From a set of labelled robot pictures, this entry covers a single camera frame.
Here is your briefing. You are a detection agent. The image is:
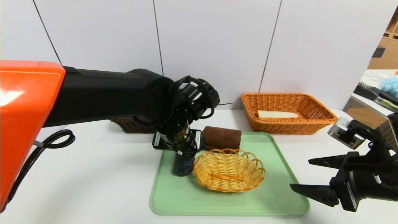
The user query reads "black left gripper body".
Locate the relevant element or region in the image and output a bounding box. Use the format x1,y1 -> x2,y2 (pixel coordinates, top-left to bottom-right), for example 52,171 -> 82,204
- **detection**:
152,120 -> 206,157

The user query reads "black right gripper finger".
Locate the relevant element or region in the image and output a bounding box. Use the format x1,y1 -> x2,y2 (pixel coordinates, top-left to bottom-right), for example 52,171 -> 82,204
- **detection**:
290,183 -> 340,207
308,154 -> 348,169

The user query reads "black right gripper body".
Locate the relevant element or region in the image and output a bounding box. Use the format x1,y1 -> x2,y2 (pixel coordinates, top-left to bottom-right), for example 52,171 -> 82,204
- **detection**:
330,151 -> 398,212

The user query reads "dark grey towel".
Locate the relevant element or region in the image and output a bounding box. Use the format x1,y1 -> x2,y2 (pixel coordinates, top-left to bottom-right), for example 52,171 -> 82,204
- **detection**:
173,154 -> 196,177

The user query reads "brown towel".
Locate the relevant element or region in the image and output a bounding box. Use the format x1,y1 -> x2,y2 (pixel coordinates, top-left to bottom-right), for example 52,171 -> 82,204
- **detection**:
201,126 -> 242,151

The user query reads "white bread slice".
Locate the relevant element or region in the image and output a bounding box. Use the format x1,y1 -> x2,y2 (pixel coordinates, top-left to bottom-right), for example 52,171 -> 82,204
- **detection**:
257,110 -> 300,119

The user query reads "small yellow wicker basket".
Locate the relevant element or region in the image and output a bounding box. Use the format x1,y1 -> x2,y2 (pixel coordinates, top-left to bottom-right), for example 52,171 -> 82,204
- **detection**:
193,148 -> 266,194

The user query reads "large orange wicker basket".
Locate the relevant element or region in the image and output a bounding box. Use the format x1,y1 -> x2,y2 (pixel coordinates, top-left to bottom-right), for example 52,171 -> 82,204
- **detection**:
241,93 -> 339,135

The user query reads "dark brown wicker basket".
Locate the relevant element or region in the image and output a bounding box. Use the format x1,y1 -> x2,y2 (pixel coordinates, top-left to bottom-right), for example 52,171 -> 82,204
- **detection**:
110,116 -> 156,134

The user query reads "light green plastic tray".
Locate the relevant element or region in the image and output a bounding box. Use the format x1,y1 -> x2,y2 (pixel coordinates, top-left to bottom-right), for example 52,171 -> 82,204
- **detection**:
150,131 -> 310,217

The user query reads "brown wood panel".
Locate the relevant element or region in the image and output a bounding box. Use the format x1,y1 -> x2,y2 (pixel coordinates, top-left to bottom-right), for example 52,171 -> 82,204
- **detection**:
346,107 -> 387,131

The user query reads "dark wicker chair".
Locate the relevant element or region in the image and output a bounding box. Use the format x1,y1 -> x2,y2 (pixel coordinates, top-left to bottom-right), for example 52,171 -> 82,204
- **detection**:
373,120 -> 392,137

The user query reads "black bristle brush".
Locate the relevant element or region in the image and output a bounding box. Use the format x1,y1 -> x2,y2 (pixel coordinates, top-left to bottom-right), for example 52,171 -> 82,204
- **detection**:
354,82 -> 398,107

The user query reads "white side table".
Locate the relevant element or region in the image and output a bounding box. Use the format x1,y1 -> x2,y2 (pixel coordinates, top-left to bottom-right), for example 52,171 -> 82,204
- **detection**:
351,70 -> 398,123

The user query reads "light blue fluffy item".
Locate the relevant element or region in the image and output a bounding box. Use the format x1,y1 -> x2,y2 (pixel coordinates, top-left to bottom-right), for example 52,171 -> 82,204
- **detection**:
379,76 -> 398,98

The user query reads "wooden cabinet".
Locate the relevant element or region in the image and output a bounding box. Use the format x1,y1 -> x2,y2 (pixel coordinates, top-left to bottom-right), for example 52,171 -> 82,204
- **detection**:
367,6 -> 398,70

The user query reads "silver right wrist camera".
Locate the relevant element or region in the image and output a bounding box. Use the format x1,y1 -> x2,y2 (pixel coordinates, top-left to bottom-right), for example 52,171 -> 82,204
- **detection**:
327,117 -> 367,150

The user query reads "green handled brush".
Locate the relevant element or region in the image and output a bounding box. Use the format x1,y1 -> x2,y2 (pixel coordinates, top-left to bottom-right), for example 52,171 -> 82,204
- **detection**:
375,97 -> 398,114

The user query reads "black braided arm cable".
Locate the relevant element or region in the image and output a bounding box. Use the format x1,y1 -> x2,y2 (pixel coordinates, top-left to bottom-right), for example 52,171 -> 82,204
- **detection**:
6,129 -> 76,206

